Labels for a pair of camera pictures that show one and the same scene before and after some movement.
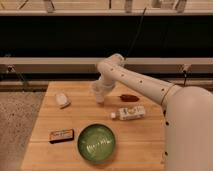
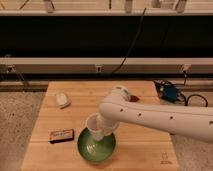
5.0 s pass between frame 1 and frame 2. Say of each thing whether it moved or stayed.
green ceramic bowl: stayed
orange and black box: stayed
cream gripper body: moved
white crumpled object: stayed
